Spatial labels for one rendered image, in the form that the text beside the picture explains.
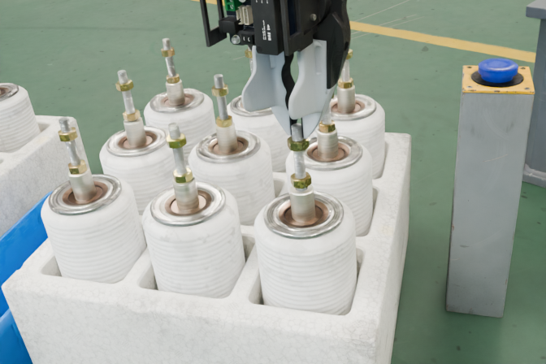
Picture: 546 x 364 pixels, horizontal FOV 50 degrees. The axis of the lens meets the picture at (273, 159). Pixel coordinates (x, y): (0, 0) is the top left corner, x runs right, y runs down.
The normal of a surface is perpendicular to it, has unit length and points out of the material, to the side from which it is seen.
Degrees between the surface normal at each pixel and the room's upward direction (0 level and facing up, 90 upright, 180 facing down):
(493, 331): 0
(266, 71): 89
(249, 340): 90
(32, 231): 88
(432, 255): 0
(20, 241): 88
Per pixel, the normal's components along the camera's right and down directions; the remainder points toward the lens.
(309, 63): 0.86, 0.19
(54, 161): 0.96, 0.06
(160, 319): -0.27, 0.50
